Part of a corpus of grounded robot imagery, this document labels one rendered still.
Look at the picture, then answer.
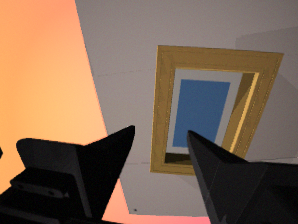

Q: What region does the grey wall panel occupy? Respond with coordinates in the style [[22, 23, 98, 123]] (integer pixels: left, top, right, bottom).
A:
[[74, 0, 298, 218]]

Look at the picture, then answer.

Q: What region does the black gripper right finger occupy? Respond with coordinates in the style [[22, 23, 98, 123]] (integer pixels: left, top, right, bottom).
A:
[[187, 130, 298, 224]]

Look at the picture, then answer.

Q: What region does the wooden picture frame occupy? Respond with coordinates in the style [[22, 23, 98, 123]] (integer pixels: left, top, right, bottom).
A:
[[150, 45, 284, 176]]

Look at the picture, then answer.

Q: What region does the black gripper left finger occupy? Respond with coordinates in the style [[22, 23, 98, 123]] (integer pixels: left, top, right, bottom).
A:
[[16, 125, 135, 220]]

